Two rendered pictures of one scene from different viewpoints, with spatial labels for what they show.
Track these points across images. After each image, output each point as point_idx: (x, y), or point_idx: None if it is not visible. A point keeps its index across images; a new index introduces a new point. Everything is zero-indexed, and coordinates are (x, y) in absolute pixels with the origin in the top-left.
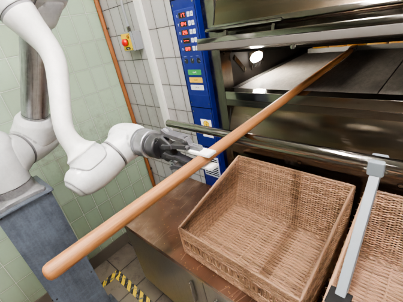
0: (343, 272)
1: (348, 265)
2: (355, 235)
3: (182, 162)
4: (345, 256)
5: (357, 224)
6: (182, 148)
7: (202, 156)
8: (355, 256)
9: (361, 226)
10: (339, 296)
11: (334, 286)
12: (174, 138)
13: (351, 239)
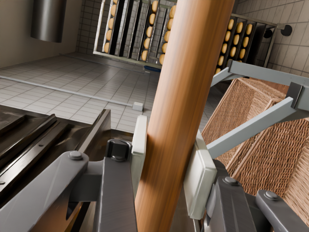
0: (268, 112)
1: (259, 116)
2: (229, 134)
3: (241, 225)
4: (253, 122)
5: (219, 141)
6: (125, 179)
7: (147, 125)
8: (247, 121)
9: (218, 139)
10: (291, 95)
11: (291, 107)
12: (37, 201)
13: (235, 132)
